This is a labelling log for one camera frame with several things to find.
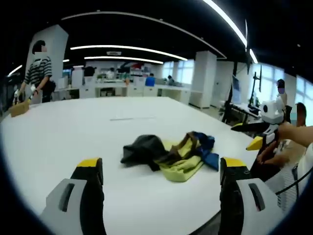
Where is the long curved ceiling light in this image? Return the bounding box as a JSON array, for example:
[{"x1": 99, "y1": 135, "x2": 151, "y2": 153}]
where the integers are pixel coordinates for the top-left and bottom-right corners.
[{"x1": 70, "y1": 45, "x2": 188, "y2": 62}]

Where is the black tripod stand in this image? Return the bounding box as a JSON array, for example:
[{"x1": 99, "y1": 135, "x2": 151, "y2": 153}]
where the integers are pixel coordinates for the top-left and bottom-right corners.
[{"x1": 221, "y1": 61, "x2": 240, "y2": 123}]

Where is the short curved ceiling light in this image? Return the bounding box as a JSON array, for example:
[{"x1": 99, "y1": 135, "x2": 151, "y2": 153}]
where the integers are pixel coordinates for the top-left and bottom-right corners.
[{"x1": 84, "y1": 56, "x2": 164, "y2": 65}]

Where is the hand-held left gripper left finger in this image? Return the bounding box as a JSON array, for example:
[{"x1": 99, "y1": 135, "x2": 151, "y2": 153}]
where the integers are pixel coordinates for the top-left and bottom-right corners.
[{"x1": 39, "y1": 158, "x2": 107, "y2": 235}]

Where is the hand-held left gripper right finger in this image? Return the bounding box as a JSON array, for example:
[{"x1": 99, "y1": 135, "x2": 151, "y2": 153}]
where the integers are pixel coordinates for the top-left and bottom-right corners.
[{"x1": 219, "y1": 157, "x2": 286, "y2": 235}]

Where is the grey mesh chair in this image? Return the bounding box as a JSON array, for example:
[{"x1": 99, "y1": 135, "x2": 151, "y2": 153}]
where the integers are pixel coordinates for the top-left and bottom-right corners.
[{"x1": 265, "y1": 162, "x2": 308, "y2": 214}]

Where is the black cable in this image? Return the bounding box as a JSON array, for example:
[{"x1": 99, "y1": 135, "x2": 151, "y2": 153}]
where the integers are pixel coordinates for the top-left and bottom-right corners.
[{"x1": 275, "y1": 168, "x2": 313, "y2": 196}]

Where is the wide ceiling light strip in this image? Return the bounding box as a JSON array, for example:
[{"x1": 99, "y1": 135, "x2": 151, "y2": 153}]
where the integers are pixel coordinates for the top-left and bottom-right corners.
[{"x1": 202, "y1": 0, "x2": 248, "y2": 47}]

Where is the yellow garment with dark sleeves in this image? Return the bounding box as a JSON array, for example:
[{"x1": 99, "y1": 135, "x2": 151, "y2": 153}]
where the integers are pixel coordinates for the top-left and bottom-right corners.
[{"x1": 120, "y1": 131, "x2": 220, "y2": 183}]

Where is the brown cardboard box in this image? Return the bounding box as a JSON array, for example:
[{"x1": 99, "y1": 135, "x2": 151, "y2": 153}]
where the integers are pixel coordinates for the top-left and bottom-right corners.
[{"x1": 8, "y1": 101, "x2": 30, "y2": 118}]

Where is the row of white counters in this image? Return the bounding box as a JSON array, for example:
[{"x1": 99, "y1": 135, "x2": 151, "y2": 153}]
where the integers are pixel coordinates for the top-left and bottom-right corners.
[{"x1": 55, "y1": 79, "x2": 204, "y2": 109}]

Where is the black monitor on stand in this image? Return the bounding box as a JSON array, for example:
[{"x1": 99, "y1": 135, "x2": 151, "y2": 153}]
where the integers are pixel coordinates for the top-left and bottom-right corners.
[{"x1": 247, "y1": 64, "x2": 263, "y2": 107}]

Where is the small ceiling light strip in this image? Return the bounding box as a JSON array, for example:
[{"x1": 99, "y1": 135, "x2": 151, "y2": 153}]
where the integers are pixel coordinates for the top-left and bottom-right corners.
[{"x1": 249, "y1": 48, "x2": 259, "y2": 64}]

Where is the operator in white t-shirt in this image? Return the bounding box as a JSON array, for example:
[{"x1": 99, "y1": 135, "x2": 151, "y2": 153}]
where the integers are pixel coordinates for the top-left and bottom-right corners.
[{"x1": 303, "y1": 143, "x2": 313, "y2": 177}]

